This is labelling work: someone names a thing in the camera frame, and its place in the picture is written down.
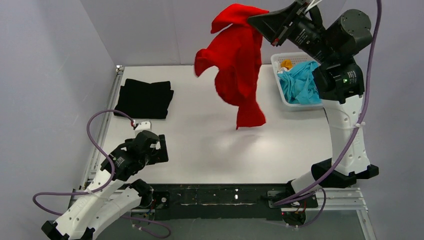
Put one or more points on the light blue t-shirt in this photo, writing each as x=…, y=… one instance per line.
x=298, y=84

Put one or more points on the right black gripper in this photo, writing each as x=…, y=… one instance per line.
x=288, y=25

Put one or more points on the white plastic laundry basket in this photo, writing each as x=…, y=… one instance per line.
x=295, y=57

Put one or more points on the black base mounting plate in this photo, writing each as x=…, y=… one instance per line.
x=219, y=201

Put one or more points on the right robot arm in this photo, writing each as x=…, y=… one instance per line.
x=342, y=87

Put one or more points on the white t-shirt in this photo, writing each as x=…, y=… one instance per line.
x=282, y=70

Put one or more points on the orange t-shirt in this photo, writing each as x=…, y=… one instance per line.
x=287, y=63

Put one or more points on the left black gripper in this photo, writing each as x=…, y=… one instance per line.
x=160, y=148

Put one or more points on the folded black t-shirt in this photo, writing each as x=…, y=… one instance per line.
x=143, y=100

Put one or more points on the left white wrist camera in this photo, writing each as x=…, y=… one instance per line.
x=142, y=126

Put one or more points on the red t-shirt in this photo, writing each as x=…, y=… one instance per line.
x=236, y=52

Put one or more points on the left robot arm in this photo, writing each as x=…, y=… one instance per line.
x=110, y=196

